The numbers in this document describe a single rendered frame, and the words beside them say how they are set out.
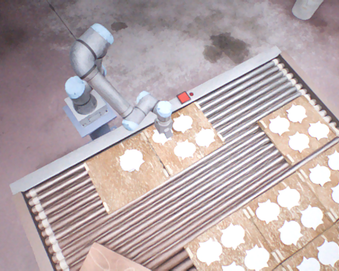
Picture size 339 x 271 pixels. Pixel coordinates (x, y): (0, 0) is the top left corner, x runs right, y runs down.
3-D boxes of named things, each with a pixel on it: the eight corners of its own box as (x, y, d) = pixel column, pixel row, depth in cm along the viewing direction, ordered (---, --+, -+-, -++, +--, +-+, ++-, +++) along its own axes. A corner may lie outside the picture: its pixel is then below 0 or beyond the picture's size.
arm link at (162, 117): (161, 96, 137) (175, 105, 135) (161, 105, 147) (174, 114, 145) (152, 107, 134) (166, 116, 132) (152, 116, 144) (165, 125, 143)
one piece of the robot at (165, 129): (164, 134, 143) (163, 143, 158) (178, 126, 145) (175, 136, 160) (152, 116, 147) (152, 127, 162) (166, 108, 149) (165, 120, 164)
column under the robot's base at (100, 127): (82, 145, 265) (51, 105, 184) (115, 125, 274) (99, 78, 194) (103, 176, 255) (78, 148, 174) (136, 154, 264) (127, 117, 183)
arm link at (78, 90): (66, 99, 165) (58, 86, 152) (81, 83, 169) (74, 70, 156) (81, 108, 161) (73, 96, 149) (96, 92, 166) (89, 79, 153)
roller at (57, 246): (50, 247, 151) (47, 247, 147) (305, 95, 195) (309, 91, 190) (53, 254, 150) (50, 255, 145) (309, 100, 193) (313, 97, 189)
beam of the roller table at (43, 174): (13, 186, 165) (8, 184, 159) (272, 49, 211) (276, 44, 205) (18, 198, 162) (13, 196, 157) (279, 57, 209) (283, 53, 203)
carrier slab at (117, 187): (83, 163, 165) (82, 162, 164) (142, 132, 174) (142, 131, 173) (109, 214, 155) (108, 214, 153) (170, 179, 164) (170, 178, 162)
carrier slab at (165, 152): (142, 131, 174) (142, 130, 173) (194, 103, 184) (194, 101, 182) (171, 177, 164) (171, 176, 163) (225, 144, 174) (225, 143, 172)
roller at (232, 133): (46, 238, 153) (43, 238, 148) (300, 90, 196) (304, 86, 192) (50, 246, 152) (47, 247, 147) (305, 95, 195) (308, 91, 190)
